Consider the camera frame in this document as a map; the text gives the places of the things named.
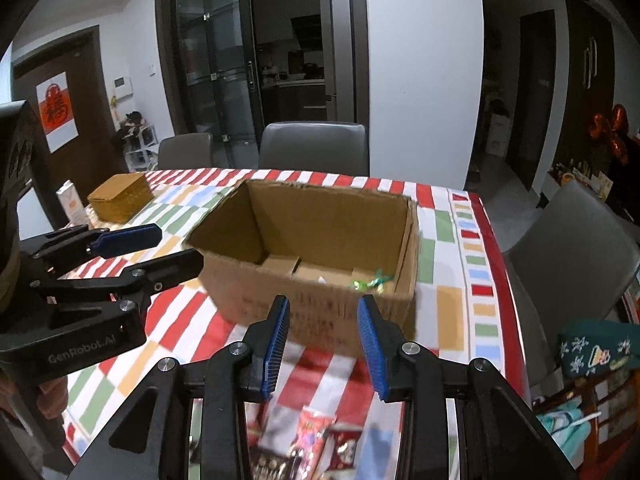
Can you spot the grey chair left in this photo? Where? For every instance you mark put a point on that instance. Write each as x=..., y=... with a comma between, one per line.
x=186, y=151

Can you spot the person left hand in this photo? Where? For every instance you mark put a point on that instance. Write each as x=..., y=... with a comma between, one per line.
x=52, y=397

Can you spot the grey chair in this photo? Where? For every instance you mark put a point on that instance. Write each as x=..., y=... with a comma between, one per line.
x=186, y=151
x=330, y=147
x=575, y=261

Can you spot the grey chair middle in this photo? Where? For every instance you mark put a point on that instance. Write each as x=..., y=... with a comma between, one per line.
x=330, y=147

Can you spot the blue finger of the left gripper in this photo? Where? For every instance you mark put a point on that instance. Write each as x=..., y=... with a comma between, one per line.
x=111, y=244
x=162, y=273

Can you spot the red fu door poster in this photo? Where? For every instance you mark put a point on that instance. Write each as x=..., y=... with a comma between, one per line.
x=56, y=111

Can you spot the brown cardboard box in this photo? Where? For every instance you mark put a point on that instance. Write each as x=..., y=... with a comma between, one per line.
x=268, y=238

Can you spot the green lollipop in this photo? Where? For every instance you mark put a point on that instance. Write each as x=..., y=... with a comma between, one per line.
x=371, y=282

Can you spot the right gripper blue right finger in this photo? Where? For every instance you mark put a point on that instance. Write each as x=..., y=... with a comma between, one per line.
x=380, y=341

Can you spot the white carton box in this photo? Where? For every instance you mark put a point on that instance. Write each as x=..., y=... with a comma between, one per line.
x=72, y=204

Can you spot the red white snack packet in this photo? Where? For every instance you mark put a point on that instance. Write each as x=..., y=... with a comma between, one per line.
x=323, y=447

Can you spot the white shelf with toys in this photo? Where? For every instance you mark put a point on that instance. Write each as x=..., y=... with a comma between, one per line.
x=137, y=140

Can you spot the woven wicker basket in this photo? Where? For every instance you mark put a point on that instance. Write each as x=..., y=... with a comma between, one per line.
x=121, y=197

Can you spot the grey chair right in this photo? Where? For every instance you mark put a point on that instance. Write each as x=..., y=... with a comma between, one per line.
x=575, y=261

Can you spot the glass sliding door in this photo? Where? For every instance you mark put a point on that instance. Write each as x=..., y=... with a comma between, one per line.
x=231, y=68

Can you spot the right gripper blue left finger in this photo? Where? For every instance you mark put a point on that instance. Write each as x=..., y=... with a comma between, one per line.
x=265, y=341

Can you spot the red foil balloon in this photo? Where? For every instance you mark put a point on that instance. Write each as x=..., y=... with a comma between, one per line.
x=611, y=129

